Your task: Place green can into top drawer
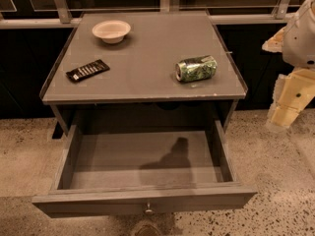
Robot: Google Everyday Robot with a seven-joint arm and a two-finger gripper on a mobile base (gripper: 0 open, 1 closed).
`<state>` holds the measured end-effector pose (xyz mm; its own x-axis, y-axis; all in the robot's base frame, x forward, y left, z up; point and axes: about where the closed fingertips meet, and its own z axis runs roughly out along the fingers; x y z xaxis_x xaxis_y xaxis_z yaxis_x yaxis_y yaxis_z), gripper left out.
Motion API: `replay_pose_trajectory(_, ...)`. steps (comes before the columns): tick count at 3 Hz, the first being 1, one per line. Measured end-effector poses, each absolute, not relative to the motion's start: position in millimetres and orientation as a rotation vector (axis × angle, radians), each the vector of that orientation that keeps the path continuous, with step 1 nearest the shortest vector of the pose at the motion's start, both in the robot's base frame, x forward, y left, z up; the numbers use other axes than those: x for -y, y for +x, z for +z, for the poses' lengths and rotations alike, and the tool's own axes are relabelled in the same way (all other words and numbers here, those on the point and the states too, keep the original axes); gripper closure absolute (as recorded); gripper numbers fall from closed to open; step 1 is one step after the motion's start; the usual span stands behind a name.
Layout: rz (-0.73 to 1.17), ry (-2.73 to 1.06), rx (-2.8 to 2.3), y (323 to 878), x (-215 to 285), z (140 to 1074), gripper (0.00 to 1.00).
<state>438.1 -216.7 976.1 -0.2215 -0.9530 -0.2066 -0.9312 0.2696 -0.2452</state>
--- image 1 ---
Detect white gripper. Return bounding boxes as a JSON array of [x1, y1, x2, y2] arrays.
[[262, 0, 315, 131]]

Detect black snack bar packet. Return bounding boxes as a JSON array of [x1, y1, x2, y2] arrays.
[[66, 59, 109, 83]]

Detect round metal drawer knob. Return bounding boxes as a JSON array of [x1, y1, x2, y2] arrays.
[[145, 203, 154, 215]]

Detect grey cabinet with top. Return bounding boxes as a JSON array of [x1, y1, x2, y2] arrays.
[[40, 12, 247, 130]]

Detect open grey top drawer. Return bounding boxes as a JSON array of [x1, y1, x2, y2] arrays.
[[31, 121, 256, 217]]

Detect green crushed soda can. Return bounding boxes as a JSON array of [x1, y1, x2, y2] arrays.
[[175, 55, 218, 83]]

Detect metal railing frame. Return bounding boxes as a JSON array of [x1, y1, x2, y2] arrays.
[[0, 0, 304, 30]]

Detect white paper bowl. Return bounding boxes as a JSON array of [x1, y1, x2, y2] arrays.
[[92, 20, 131, 44]]

